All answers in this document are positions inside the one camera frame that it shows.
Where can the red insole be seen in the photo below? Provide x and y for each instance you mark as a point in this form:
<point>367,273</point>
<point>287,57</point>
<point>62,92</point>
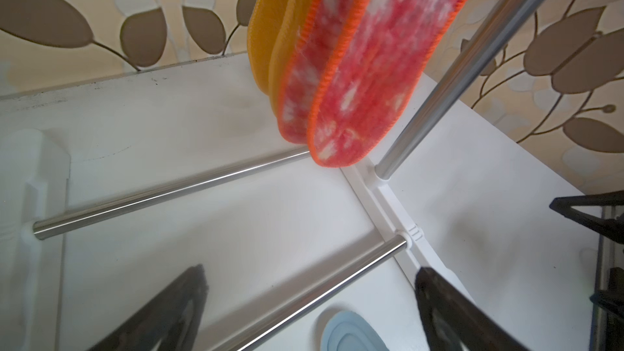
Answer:
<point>318,38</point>
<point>374,69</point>

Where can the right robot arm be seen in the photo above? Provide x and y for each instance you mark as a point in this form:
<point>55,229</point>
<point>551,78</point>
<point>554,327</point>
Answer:
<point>603,214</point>

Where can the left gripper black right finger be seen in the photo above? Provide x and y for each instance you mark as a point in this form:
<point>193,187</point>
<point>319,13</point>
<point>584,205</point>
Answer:
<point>451,321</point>

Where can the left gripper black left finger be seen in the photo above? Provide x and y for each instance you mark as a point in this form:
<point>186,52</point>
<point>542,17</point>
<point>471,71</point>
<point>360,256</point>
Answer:
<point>169,321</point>

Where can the white clothes rack with steel bars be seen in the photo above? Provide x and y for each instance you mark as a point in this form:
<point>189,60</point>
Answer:
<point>476,203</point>

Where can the orange yellow insole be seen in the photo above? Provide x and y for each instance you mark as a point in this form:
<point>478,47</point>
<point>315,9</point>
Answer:
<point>292,21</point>
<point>263,28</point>

